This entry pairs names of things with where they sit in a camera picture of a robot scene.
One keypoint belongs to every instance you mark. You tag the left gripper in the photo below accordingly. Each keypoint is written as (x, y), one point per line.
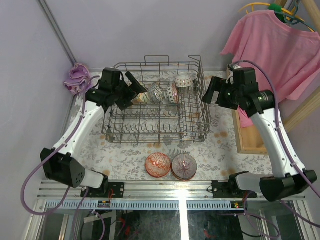
(124, 92)

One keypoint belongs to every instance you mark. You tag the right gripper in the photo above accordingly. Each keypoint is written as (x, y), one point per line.
(215, 85)

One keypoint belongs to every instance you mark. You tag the orange leaf floral bowl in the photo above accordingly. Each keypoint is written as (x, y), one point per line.
(142, 98)

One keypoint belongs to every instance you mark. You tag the navy geometric pattern bowl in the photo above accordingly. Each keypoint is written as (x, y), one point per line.
(155, 93)

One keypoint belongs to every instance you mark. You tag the orange diamond white bowl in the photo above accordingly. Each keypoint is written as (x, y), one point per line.
(183, 81)

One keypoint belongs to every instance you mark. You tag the brown diamond dotted bowl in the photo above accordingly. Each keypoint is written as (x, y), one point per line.
(171, 94)

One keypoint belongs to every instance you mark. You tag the orange aztec pattern bowl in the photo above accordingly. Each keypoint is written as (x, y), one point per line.
(157, 165)

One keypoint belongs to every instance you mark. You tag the purple striped bowl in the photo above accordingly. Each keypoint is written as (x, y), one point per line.
(184, 167)

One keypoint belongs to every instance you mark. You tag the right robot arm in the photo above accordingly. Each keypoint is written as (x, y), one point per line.
(289, 175)

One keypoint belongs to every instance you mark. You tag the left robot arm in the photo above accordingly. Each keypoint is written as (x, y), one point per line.
(60, 163)

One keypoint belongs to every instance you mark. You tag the crumpled purple cloth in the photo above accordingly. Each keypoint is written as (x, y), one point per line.
(79, 80)

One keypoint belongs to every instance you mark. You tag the pink t-shirt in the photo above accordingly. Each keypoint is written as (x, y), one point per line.
(290, 57)

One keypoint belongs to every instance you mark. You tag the yellow hanger hoop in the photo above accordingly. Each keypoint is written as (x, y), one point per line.
(295, 19)

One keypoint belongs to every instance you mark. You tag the green hanger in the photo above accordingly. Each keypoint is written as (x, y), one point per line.
(282, 15)

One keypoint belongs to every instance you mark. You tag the grey wire dish rack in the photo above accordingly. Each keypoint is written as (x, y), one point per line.
(188, 119)

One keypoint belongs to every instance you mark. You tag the wooden tray frame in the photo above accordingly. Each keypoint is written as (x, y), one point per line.
(248, 139)

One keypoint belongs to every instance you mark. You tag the aluminium rail frame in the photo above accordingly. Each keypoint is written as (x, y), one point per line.
(139, 195)

